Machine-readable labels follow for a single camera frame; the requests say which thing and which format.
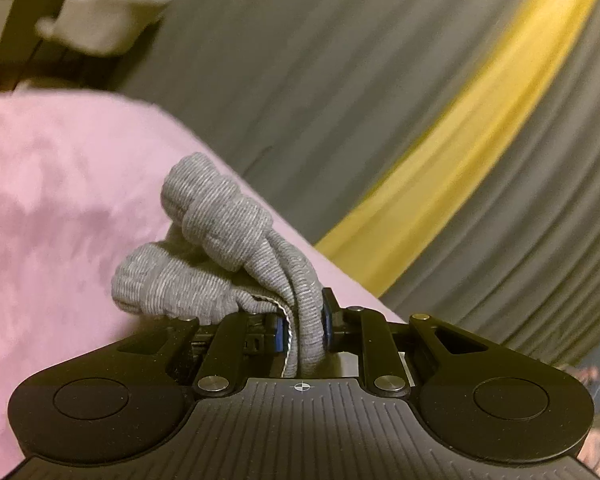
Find grey sweatpants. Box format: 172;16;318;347
111;153;326;378

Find yellow curtain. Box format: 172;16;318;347
316;0;597;297

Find pink bed blanket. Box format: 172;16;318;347
0;89;406;476

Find grey curtain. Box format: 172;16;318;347
110;0;600;363

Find grey upholstered chair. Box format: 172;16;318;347
34;0;172;58

